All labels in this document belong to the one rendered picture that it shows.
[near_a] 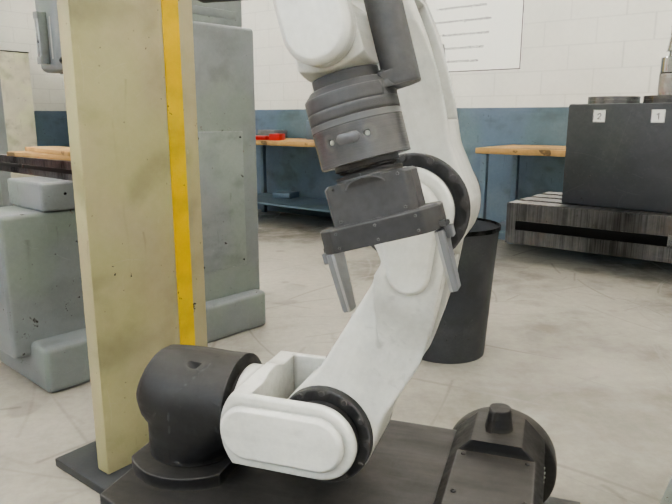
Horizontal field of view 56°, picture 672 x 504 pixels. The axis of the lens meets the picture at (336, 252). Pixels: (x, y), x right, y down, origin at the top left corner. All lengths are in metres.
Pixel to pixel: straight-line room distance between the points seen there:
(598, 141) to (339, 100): 0.76
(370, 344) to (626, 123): 0.64
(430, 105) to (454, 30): 5.45
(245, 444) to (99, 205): 1.14
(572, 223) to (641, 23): 4.50
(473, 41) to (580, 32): 0.95
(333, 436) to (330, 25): 0.54
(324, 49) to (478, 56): 5.55
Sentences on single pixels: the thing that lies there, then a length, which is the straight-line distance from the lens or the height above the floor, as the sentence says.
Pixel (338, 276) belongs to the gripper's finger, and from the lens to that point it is 0.61.
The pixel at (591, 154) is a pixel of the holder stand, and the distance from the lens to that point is 1.26.
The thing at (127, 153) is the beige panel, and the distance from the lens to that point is 1.98.
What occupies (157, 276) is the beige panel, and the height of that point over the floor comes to 0.62.
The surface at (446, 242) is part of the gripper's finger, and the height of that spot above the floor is 1.01.
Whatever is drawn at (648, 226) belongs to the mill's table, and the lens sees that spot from 1.20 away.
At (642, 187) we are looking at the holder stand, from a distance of 1.23.
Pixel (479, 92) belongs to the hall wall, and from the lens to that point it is 6.07.
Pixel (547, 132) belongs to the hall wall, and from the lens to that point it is 5.80.
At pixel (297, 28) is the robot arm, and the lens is 0.58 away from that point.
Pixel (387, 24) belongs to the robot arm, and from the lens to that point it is 0.59.
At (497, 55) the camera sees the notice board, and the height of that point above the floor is 1.65.
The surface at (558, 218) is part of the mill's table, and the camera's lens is 1.24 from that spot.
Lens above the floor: 1.12
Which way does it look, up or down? 12 degrees down
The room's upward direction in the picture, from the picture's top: straight up
